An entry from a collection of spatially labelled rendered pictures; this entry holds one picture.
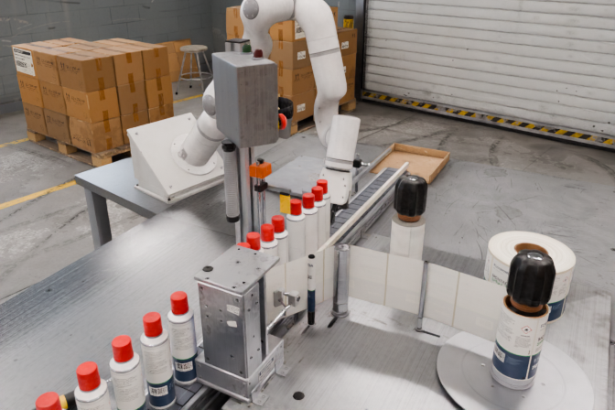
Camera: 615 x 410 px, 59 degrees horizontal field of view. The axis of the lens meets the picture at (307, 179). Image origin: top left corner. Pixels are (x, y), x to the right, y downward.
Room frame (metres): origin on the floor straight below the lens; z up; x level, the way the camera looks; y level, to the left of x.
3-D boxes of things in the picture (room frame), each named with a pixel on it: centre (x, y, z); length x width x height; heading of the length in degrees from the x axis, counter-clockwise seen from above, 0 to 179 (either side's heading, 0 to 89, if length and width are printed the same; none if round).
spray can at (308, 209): (1.36, 0.00, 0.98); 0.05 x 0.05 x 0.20
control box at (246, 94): (1.27, 0.15, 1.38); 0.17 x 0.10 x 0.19; 27
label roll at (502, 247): (1.17, -0.55, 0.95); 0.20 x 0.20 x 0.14
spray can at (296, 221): (1.32, 0.03, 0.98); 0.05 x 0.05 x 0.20
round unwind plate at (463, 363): (0.89, -0.43, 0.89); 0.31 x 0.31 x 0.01
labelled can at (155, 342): (0.83, 0.29, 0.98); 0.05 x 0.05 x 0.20
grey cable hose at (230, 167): (1.23, 0.19, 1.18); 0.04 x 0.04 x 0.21
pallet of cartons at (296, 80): (5.71, 0.14, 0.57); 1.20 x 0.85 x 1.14; 143
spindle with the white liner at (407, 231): (1.26, -0.26, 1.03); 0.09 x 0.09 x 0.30
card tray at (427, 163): (2.20, -0.44, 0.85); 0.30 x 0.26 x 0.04; 152
